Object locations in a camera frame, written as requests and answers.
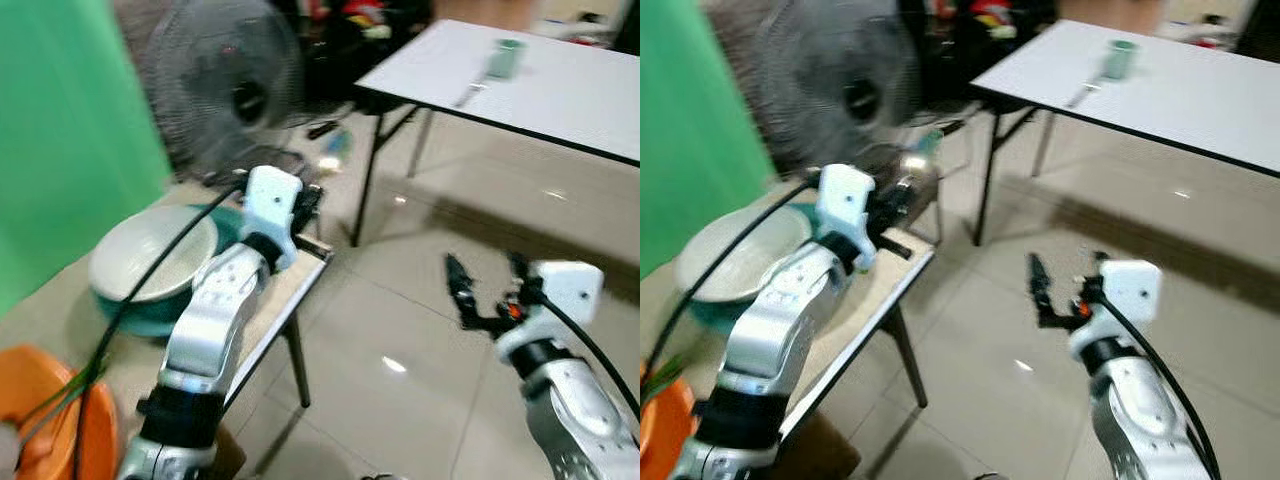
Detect white ceramic bowl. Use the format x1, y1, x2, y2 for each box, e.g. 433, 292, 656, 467
88, 204, 220, 305
675, 204, 814, 305

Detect green cloth backdrop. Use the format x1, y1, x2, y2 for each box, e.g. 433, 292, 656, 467
640, 0, 777, 281
0, 0, 173, 317

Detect red and black clutter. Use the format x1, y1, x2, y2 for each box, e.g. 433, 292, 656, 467
925, 0, 1059, 96
300, 0, 437, 101

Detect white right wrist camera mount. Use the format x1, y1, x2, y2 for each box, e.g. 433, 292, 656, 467
1098, 260, 1164, 329
525, 261, 606, 329

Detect white folding table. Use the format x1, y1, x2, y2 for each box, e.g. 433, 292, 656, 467
350, 17, 641, 248
966, 17, 1280, 248

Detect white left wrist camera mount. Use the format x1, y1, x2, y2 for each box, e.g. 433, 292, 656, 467
815, 163, 879, 271
240, 165, 306, 271

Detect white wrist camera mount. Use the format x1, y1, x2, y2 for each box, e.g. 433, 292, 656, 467
1098, 260, 1164, 329
525, 261, 606, 329
240, 165, 306, 271
815, 163, 879, 271

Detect beige side table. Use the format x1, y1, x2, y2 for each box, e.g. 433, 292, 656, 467
640, 178, 937, 480
0, 178, 337, 480

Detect green leaves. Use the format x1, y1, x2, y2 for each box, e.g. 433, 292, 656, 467
14, 354, 111, 443
644, 352, 691, 403

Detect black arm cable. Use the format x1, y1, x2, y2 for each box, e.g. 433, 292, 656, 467
1092, 283, 1223, 480
642, 172, 823, 386
520, 283, 641, 421
70, 172, 251, 480

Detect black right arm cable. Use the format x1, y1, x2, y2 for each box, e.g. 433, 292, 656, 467
1092, 283, 1223, 480
520, 283, 641, 421

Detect black standing fan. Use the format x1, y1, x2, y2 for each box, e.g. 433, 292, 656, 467
138, 0, 323, 193
745, 0, 941, 191

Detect green cup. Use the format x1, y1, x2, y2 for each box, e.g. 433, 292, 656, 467
1102, 37, 1140, 82
486, 37, 527, 82

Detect brown cardboard box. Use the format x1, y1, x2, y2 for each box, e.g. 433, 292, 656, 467
205, 424, 249, 480
780, 408, 864, 480

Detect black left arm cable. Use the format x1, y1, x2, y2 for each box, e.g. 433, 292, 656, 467
642, 172, 823, 386
70, 172, 251, 480

